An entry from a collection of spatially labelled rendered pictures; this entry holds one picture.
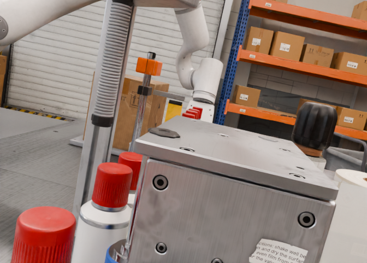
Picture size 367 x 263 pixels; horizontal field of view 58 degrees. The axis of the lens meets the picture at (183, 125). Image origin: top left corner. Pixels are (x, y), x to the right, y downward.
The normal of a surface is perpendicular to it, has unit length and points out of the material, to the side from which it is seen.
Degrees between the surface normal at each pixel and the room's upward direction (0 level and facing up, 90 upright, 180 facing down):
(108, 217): 42
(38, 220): 2
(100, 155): 90
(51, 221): 3
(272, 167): 0
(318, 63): 91
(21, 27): 97
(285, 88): 90
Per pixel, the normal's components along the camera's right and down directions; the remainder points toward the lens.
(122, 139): -0.13, 0.13
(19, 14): 0.62, 0.15
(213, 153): 0.21, -0.97
